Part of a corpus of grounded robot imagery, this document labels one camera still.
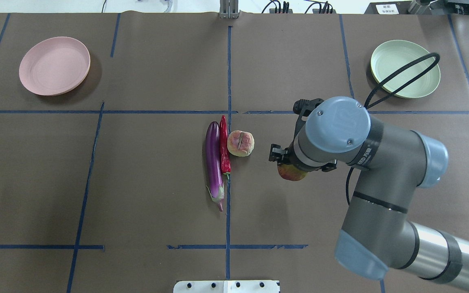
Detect pink plate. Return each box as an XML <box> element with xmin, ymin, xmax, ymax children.
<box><xmin>19</xmin><ymin>37</ymin><xmax>91</xmax><ymax>96</ymax></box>

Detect purple eggplant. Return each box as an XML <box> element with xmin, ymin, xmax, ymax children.
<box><xmin>205</xmin><ymin>122</ymin><xmax>225</xmax><ymax>212</ymax></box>

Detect black box with label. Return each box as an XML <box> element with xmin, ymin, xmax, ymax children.
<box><xmin>364</xmin><ymin>0</ymin><xmax>411</xmax><ymax>15</ymax></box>

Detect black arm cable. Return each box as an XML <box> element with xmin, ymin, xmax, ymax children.
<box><xmin>345</xmin><ymin>52</ymin><xmax>441</xmax><ymax>206</ymax></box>

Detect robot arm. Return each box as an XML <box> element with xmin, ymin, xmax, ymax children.
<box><xmin>269</xmin><ymin>96</ymin><xmax>469</xmax><ymax>292</ymax></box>

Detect black cables at edge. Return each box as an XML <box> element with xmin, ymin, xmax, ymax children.
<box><xmin>261</xmin><ymin>0</ymin><xmax>335</xmax><ymax>14</ymax></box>

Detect red green mango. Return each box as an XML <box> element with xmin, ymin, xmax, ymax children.
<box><xmin>277</xmin><ymin>164</ymin><xmax>308</xmax><ymax>181</ymax></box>

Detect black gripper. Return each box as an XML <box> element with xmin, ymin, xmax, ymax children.
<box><xmin>269</xmin><ymin>98</ymin><xmax>337</xmax><ymax>172</ymax></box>

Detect grey metal bracket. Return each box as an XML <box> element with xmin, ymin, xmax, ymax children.
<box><xmin>219</xmin><ymin>0</ymin><xmax>240</xmax><ymax>19</ymax></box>

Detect pink peach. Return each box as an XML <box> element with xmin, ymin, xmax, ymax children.
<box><xmin>227</xmin><ymin>130</ymin><xmax>255</xmax><ymax>157</ymax></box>

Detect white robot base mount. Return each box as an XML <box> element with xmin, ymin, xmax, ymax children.
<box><xmin>173</xmin><ymin>280</ymin><xmax>281</xmax><ymax>293</ymax></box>

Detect red chili pepper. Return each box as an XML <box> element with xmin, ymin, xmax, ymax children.
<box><xmin>219</xmin><ymin>115</ymin><xmax>231</xmax><ymax>177</ymax></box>

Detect light green plate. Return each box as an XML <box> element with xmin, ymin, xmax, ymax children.
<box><xmin>370</xmin><ymin>39</ymin><xmax>441</xmax><ymax>99</ymax></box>

